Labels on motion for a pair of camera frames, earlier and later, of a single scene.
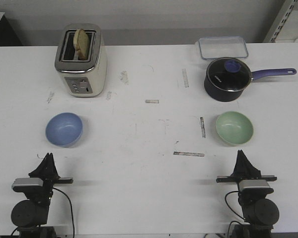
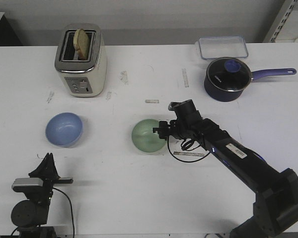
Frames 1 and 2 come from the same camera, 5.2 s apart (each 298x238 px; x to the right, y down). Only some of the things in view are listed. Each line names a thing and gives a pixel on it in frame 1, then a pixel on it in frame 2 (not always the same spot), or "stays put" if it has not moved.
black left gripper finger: [53, 172] stays put
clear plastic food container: [223, 47] stays put
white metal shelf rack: [288, 6] stays put
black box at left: [2, 31] stays put
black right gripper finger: [248, 170] → [164, 127]
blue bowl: [64, 129] stays put
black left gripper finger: [43, 170] stays put
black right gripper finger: [238, 171] → [164, 135]
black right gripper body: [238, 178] → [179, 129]
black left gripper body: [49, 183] stays put
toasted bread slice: [81, 44] stays put
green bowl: [234, 128] → [144, 139]
